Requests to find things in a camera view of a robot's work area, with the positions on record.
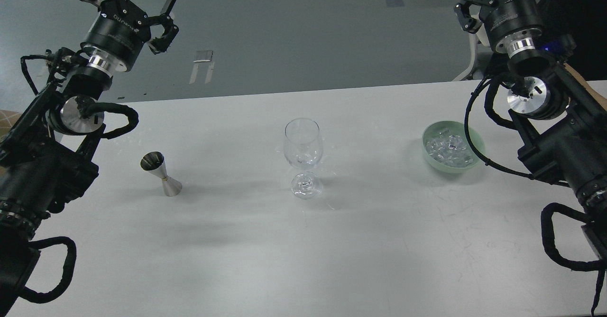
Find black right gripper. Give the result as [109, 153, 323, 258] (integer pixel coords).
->
[454, 0, 543, 55]

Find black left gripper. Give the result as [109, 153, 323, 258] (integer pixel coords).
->
[75, 0, 180, 73]

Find steel cocktail jigger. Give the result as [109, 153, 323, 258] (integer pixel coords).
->
[139, 152, 183, 197]

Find clear ice cubes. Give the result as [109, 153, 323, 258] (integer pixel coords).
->
[423, 127, 477, 168]

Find person forearm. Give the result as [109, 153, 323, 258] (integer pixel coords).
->
[564, 63, 607, 111]

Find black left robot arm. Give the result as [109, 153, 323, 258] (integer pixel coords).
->
[0, 0, 179, 317]

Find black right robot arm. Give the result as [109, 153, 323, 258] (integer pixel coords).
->
[454, 0, 606, 311]

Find clear wine glass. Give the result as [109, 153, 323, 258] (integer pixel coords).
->
[283, 118, 323, 199]

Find grey office chair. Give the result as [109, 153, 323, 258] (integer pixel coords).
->
[452, 27, 494, 82]

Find person in black shirt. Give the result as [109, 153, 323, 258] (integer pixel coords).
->
[538, 0, 607, 81]

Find green bowl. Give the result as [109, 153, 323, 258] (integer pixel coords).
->
[421, 121, 484, 174]

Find beige checkered cushion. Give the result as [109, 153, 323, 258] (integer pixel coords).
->
[0, 110, 22, 140]

